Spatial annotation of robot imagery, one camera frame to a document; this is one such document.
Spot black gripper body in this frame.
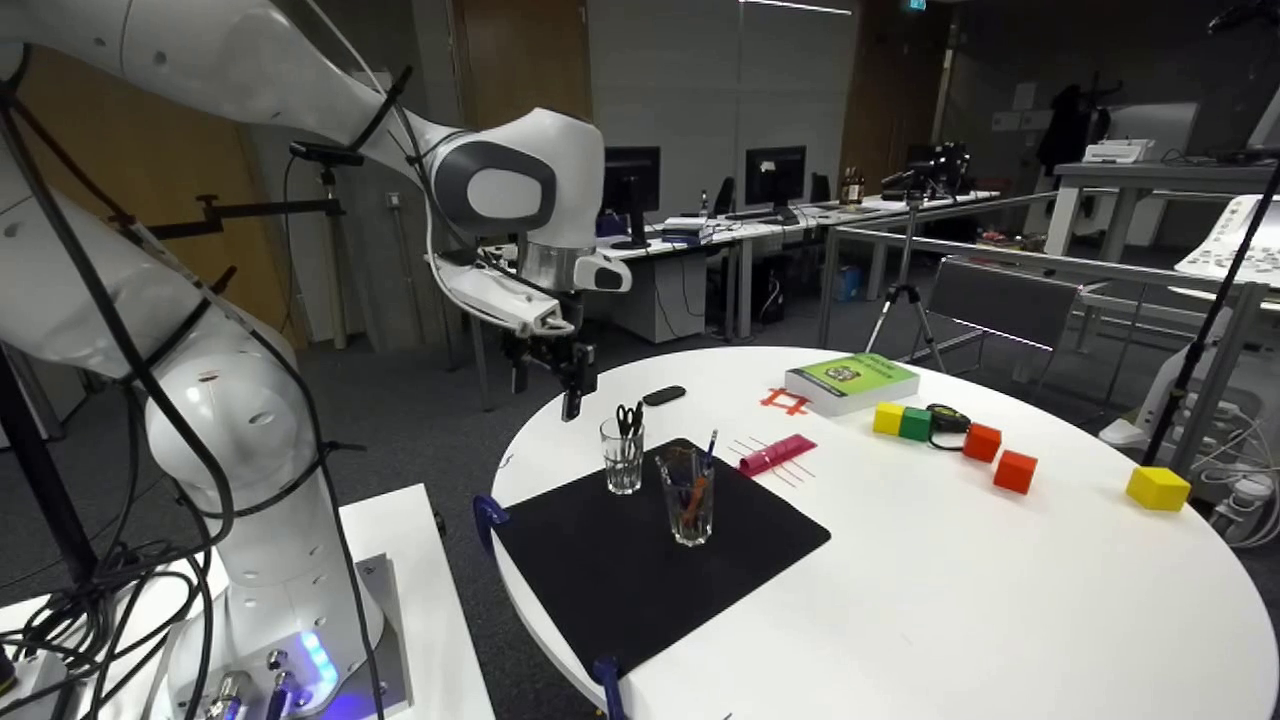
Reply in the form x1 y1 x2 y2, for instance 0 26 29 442
521 313 599 370

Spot silver scissors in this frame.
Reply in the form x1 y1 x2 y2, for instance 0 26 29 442
614 402 648 471

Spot clear glass cup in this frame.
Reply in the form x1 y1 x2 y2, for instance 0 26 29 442
595 411 648 502
660 442 722 551

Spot blue clamp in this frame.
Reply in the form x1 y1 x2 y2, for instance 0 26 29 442
590 657 633 720
468 492 512 537

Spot white office desk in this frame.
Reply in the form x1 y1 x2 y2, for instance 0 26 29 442
584 187 1008 352

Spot black computer monitor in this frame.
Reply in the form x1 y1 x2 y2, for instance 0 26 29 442
739 141 814 211
599 141 670 220

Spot black mat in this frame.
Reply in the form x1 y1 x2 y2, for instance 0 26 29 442
487 437 835 680

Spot orange plastic clip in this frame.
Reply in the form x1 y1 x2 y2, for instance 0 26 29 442
762 384 814 419

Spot red ruler strip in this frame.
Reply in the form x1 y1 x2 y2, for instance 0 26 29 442
736 429 819 481

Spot white robot mounting platform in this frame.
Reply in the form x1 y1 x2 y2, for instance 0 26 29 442
0 481 502 720

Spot grey metal railing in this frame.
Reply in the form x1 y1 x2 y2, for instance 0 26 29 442
814 215 1280 471

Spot green book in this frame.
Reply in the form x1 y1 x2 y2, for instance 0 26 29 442
780 349 923 419

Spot small black object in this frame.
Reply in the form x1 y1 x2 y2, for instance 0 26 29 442
923 402 977 457

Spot orange cube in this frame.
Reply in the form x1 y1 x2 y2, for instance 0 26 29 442
962 419 1008 469

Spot grey chair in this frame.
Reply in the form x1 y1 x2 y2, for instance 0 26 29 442
910 252 1087 394

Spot red cube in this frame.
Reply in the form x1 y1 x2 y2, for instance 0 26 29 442
990 450 1045 502

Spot white high table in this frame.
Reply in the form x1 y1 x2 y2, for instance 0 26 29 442
1045 156 1280 264

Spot black slanted pole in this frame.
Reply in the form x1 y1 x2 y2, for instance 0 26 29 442
1142 156 1280 471

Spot white wheeled machine cart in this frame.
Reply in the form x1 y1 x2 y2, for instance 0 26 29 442
1102 192 1280 463

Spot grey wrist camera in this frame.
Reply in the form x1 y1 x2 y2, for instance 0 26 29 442
429 252 581 340

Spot black camera stand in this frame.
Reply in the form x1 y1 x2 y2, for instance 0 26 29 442
139 136 374 352

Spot black cable bundle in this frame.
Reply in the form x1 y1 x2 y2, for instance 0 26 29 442
0 63 394 720

